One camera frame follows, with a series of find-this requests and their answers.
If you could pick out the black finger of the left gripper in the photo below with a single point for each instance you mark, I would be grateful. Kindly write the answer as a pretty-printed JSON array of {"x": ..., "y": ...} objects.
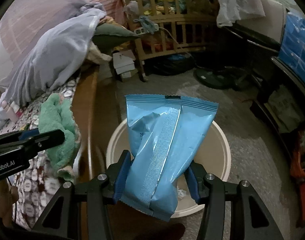
[{"x": 32, "y": 140}]

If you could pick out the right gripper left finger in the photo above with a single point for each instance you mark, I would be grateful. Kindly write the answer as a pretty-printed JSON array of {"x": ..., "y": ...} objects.
[{"x": 117, "y": 175}]

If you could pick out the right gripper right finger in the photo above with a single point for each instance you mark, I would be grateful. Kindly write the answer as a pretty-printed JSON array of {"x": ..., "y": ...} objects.
[{"x": 195, "y": 183}]

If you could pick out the green towel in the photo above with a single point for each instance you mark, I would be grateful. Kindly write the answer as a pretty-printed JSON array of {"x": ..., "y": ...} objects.
[{"x": 57, "y": 121}]

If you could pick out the blue foil snack bag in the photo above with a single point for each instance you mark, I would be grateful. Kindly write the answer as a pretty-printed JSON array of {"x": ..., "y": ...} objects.
[{"x": 165, "y": 132}]

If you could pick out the beige trash bin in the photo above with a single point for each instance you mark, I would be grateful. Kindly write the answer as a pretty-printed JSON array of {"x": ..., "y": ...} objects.
[{"x": 214, "y": 154}]

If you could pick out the person's left hand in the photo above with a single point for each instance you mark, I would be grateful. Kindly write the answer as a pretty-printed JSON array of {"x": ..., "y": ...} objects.
[{"x": 8, "y": 197}]

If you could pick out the pink water bottle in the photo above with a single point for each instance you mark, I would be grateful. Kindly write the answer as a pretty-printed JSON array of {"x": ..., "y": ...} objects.
[{"x": 9, "y": 111}]

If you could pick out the white pill bottle magenta label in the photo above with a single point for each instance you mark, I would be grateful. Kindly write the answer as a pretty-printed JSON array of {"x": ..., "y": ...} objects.
[{"x": 17, "y": 109}]

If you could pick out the patterned maroon bed sheet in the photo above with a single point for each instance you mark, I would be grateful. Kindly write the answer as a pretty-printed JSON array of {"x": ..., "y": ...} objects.
[{"x": 36, "y": 184}]

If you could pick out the lavender blue blanket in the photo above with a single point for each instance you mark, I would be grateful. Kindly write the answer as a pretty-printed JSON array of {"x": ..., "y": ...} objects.
[{"x": 57, "y": 55}]

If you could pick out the white cardboard box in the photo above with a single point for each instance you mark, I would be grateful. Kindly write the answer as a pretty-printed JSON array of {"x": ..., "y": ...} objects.
[{"x": 124, "y": 63}]

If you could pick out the pink striped pillow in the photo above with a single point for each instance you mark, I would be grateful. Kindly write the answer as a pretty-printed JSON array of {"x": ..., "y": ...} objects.
[{"x": 27, "y": 20}]

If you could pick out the white power strip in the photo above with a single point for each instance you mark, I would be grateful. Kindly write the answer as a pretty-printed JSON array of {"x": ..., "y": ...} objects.
[{"x": 147, "y": 30}]

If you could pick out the blue storage bag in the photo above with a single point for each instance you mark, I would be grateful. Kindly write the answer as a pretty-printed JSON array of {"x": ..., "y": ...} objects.
[{"x": 292, "y": 51}]

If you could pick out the wooden crib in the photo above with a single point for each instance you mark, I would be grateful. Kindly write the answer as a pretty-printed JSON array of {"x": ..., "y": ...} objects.
[{"x": 184, "y": 26}]

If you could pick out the white plastic bag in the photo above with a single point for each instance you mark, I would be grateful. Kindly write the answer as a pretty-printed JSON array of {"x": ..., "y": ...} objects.
[{"x": 232, "y": 2}]

